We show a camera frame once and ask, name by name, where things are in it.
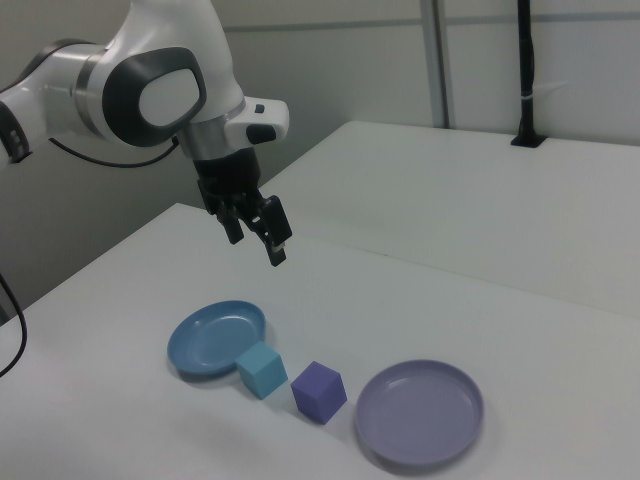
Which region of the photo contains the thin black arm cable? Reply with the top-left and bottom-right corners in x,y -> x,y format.
47,137 -> 181,168

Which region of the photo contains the purple cube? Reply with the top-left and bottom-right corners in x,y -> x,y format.
290,360 -> 349,427

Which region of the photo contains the white adjacent table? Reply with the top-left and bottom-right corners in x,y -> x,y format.
244,119 -> 640,319

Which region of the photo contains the light blue cube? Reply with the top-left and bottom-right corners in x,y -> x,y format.
234,342 -> 290,401

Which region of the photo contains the white zip tie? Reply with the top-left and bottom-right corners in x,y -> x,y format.
519,79 -> 572,101

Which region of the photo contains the purple plate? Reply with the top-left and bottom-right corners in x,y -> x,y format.
354,359 -> 485,470

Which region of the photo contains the black cable pole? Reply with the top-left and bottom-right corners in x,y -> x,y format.
514,0 -> 540,142

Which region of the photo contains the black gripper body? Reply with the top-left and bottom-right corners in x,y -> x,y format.
192,148 -> 267,219

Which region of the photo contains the black pole base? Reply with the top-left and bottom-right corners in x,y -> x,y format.
509,132 -> 547,149

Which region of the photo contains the grey partition post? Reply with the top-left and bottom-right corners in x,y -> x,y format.
418,0 -> 457,129

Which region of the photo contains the blue plate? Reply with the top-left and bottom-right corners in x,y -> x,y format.
166,299 -> 268,378

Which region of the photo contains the black hanging cable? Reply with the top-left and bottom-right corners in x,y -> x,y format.
0,272 -> 29,379

